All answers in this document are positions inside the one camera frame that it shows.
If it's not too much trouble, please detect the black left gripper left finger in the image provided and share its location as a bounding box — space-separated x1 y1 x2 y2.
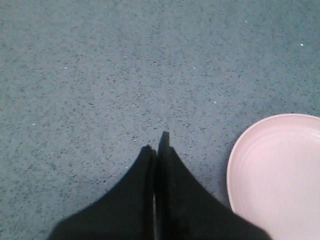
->
48 145 157 240

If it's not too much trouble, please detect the pink plate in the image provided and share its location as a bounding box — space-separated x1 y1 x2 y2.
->
226 113 320 240

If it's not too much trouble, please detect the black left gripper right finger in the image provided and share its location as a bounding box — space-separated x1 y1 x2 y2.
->
155 131 271 240

